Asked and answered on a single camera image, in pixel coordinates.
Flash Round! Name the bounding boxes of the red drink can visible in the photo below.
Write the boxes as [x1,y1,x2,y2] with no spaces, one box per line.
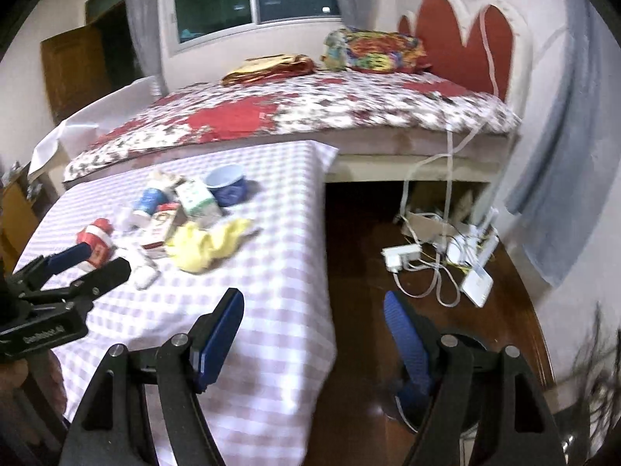
[76,218,117,271]

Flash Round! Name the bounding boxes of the wooden cabinet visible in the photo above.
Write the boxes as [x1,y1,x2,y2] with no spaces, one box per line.
[0,165,42,263]

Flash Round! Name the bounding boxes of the red and white carton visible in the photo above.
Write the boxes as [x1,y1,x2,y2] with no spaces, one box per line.
[141,203,185,258]

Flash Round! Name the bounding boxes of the white hanging cable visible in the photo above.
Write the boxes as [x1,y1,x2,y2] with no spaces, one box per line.
[398,121,486,226]

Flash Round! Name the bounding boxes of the folded yellow and red blanket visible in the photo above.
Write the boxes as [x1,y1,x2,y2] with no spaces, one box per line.
[222,54,318,85]

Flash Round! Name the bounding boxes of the blue cup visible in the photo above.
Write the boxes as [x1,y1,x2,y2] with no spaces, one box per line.
[204,164,250,207]

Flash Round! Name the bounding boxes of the small white bottle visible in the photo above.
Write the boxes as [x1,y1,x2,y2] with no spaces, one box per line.
[131,247,161,291]

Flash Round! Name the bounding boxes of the pink checked tablecloth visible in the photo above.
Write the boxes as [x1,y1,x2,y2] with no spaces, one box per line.
[12,141,340,466]

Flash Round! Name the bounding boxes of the white router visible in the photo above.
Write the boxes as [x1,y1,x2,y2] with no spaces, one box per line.
[461,264,494,308]

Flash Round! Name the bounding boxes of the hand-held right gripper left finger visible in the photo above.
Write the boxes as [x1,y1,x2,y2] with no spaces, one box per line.
[58,287,246,466]

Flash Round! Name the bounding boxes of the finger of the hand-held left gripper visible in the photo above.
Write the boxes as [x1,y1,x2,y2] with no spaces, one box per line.
[10,242,95,293]
[22,257,133,312]

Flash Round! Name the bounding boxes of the cardboard piece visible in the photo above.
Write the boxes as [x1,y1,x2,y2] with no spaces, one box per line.
[405,209,448,243]

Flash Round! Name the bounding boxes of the red heart-shaped headboard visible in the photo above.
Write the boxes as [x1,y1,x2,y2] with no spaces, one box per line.
[398,0,534,108]

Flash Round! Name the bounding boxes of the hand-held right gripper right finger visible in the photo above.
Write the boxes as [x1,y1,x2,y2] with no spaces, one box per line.
[383,290,568,466]

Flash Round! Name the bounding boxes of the white chargers pile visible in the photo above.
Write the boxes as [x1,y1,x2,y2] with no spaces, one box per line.
[437,206,501,265]

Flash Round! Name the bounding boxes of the brown wooden door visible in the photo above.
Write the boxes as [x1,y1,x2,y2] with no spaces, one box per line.
[41,26,112,123]

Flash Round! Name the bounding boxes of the white cloth-covered furniture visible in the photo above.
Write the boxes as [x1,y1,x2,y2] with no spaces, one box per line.
[26,78,161,178]

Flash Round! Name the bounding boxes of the white framed window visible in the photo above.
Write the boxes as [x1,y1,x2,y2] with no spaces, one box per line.
[165,0,343,54]

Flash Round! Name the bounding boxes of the red floral bed blanket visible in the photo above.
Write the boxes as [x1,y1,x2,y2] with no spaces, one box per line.
[63,70,522,190]

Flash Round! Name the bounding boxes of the person's left hand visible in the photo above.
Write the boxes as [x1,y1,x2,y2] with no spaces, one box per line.
[0,349,67,416]

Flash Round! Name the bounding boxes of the white power strip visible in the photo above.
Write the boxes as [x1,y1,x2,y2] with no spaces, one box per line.
[382,245,422,273]

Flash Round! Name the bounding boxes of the pink mattress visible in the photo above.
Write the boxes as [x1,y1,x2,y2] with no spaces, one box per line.
[325,129,520,185]

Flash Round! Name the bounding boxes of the clear plastic bag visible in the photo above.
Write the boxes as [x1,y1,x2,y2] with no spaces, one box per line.
[114,205,142,234]

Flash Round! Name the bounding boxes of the green and white carton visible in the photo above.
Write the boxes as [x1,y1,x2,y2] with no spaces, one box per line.
[175,179,224,219]

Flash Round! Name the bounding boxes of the white and blue bottle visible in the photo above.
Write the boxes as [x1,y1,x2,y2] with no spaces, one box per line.
[132,175,175,220]

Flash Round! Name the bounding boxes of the colourful patterned pillow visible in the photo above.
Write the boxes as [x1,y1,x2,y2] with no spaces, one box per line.
[321,26,432,75]

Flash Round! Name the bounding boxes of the white power strip cable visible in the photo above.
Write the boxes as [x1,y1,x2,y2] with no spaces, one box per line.
[393,252,463,308]

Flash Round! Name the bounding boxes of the dark dry branches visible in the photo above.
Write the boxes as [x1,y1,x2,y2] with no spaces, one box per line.
[565,301,621,447]

